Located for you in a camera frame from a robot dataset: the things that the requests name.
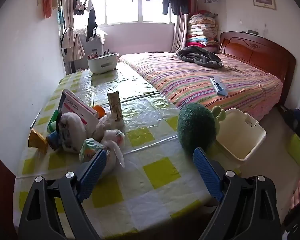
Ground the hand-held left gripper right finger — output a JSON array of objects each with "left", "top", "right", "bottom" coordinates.
[{"left": 193, "top": 147, "right": 282, "bottom": 240}]

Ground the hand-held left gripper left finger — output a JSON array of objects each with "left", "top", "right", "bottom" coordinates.
[{"left": 19, "top": 149, "right": 107, "bottom": 240}]

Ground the white lace cloth cover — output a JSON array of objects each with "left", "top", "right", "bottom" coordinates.
[{"left": 57, "top": 112, "right": 88, "bottom": 153}]

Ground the white plastic bin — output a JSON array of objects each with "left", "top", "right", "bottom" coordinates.
[{"left": 216, "top": 108, "right": 267, "bottom": 164}]

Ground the orange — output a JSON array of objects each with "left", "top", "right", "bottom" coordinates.
[{"left": 93, "top": 105, "right": 106, "bottom": 117}]

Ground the yellow wrapper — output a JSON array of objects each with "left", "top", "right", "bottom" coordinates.
[{"left": 28, "top": 127, "right": 49, "bottom": 152}]

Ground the white pink medicine box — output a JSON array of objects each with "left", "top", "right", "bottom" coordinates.
[{"left": 57, "top": 89, "right": 100, "bottom": 130}]

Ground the green snack packet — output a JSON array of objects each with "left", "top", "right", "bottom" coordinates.
[{"left": 79, "top": 138, "right": 105, "bottom": 163}]

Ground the white knotted plastic bag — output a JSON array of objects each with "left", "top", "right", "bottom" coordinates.
[{"left": 100, "top": 129, "right": 126, "bottom": 178}]

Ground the dark green plush toy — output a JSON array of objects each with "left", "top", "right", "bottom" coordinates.
[{"left": 177, "top": 102, "right": 219, "bottom": 157}]

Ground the green white packet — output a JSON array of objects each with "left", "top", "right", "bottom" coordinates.
[{"left": 47, "top": 109, "right": 63, "bottom": 133}]

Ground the beige cylindrical can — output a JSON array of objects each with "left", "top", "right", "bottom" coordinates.
[{"left": 107, "top": 88, "right": 125, "bottom": 128}]

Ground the wooden bed headboard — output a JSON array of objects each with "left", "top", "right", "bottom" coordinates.
[{"left": 219, "top": 31, "right": 297, "bottom": 108}]

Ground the bed with striped sheet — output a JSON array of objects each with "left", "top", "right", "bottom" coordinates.
[{"left": 119, "top": 51, "right": 284, "bottom": 122}]

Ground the white desk caddy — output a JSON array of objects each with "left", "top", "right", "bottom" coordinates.
[{"left": 87, "top": 52, "right": 118, "bottom": 74}]

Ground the grey crumpled blanket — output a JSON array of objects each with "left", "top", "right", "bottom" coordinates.
[{"left": 176, "top": 45, "right": 223, "bottom": 68}]

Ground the white appliance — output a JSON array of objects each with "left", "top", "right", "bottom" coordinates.
[{"left": 76, "top": 27, "right": 108, "bottom": 70}]

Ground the stack of folded quilts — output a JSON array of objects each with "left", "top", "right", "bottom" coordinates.
[{"left": 186, "top": 10, "right": 219, "bottom": 53}]

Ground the beige curtain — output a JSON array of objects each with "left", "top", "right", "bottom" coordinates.
[
  {"left": 61, "top": 0, "right": 85, "bottom": 62},
  {"left": 171, "top": 12, "right": 190, "bottom": 53}
]

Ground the black hanging garment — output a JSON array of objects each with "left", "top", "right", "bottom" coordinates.
[{"left": 86, "top": 4, "right": 98, "bottom": 42}]

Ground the teal hanging cloth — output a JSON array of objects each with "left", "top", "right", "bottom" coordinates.
[{"left": 57, "top": 10, "right": 65, "bottom": 30}]

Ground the window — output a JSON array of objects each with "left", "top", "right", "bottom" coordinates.
[{"left": 72, "top": 0, "right": 178, "bottom": 27}]

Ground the hanging sock rack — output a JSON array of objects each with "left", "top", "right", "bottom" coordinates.
[{"left": 72, "top": 0, "right": 94, "bottom": 15}]

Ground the orange cloth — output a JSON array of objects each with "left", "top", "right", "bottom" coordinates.
[{"left": 43, "top": 0, "right": 60, "bottom": 19}]

